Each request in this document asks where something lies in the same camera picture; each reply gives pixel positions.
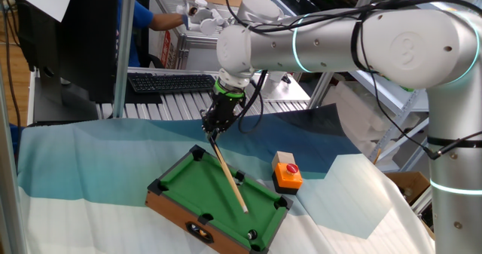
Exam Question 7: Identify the black computer monitor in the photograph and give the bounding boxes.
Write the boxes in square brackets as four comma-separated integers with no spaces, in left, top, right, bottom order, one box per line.
[17,0,120,123]

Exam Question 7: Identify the brown cardboard box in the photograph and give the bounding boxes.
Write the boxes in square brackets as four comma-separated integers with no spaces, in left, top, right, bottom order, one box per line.
[383,170,432,206]

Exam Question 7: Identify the mini green pool table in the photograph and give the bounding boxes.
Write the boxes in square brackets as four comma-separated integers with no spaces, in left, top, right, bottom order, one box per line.
[145,144,294,254]

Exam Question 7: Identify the person in blue shirt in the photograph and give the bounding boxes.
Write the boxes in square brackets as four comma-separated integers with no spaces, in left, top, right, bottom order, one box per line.
[116,0,155,69]

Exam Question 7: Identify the black desk mat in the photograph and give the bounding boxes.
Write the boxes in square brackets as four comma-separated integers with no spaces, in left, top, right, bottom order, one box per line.
[124,81,163,105]

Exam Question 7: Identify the black keyboard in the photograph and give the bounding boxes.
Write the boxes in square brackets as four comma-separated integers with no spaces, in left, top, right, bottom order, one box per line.
[127,72,218,95]

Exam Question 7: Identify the bare person forearm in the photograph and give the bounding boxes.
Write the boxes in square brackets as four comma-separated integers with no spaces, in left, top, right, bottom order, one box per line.
[150,12,185,32]

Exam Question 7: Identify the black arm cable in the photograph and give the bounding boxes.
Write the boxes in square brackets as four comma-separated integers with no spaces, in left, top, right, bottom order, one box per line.
[225,0,482,161]

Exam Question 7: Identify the white metal shelf rack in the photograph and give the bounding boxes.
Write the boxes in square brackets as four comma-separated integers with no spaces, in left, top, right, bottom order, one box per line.
[349,71,430,172]

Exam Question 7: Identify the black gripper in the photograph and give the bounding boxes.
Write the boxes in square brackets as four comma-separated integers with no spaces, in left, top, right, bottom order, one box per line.
[201,94,246,142]

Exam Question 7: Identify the red white sign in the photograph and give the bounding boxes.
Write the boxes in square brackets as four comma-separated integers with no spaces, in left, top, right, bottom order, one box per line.
[160,29,172,69]

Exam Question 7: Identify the green flange ring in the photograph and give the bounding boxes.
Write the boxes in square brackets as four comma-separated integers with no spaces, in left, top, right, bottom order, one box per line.
[213,78,246,99]

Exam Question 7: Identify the orange emergency button box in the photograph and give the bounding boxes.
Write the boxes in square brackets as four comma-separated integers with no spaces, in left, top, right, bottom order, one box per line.
[271,162,304,195]

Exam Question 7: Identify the white handheld device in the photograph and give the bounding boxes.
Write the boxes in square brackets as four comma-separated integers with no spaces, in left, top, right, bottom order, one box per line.
[175,0,229,36]

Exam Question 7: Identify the wooden pool cue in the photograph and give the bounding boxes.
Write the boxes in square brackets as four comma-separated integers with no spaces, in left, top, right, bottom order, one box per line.
[208,133,250,215]

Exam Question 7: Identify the plain wooden block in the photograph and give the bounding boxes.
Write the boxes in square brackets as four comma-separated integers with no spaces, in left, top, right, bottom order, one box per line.
[271,151,297,171]

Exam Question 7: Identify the black office chair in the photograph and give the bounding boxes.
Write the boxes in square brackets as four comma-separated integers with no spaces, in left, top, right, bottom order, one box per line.
[141,54,166,69]

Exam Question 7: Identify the blue white tablecloth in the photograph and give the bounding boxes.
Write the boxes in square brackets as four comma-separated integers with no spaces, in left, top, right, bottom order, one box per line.
[17,103,436,254]

